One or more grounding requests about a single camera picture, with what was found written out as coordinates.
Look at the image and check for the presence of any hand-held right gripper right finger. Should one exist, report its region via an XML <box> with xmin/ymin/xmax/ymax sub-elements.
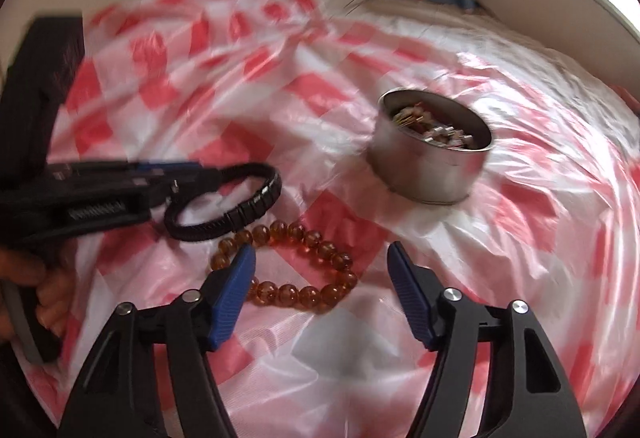
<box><xmin>387</xmin><ymin>240</ymin><xmax>588</xmax><ymax>438</ymax></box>

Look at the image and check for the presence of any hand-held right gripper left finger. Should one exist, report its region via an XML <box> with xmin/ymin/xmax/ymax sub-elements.
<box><xmin>59</xmin><ymin>243</ymin><xmax>257</xmax><ymax>438</ymax></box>

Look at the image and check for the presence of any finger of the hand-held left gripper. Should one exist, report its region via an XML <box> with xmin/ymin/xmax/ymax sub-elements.
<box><xmin>15</xmin><ymin>185</ymin><xmax>176</xmax><ymax>246</ymax></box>
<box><xmin>47</xmin><ymin>159</ymin><xmax>221</xmax><ymax>199</ymax></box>

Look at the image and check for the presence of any amber bead bracelet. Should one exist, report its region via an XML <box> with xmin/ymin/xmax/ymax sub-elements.
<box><xmin>210</xmin><ymin>219</ymin><xmax>359</xmax><ymax>313</ymax></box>

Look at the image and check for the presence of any black segmented bracelet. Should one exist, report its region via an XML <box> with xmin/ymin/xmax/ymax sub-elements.
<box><xmin>164</xmin><ymin>163</ymin><xmax>282</xmax><ymax>243</ymax></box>

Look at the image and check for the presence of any round metal tin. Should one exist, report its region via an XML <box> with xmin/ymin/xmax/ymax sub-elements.
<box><xmin>366</xmin><ymin>88</ymin><xmax>495</xmax><ymax>205</ymax></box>

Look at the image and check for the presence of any gold braided bracelet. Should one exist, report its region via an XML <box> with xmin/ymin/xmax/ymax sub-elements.
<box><xmin>391</xmin><ymin>104</ymin><xmax>438</xmax><ymax>129</ymax></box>

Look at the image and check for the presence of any person's left hand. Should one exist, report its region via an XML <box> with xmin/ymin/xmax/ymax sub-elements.
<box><xmin>0</xmin><ymin>247</ymin><xmax>70</xmax><ymax>341</ymax></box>

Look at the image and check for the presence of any red white checkered plastic tablecloth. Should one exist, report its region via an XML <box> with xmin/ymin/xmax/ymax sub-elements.
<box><xmin>10</xmin><ymin>0</ymin><xmax>640</xmax><ymax>438</ymax></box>

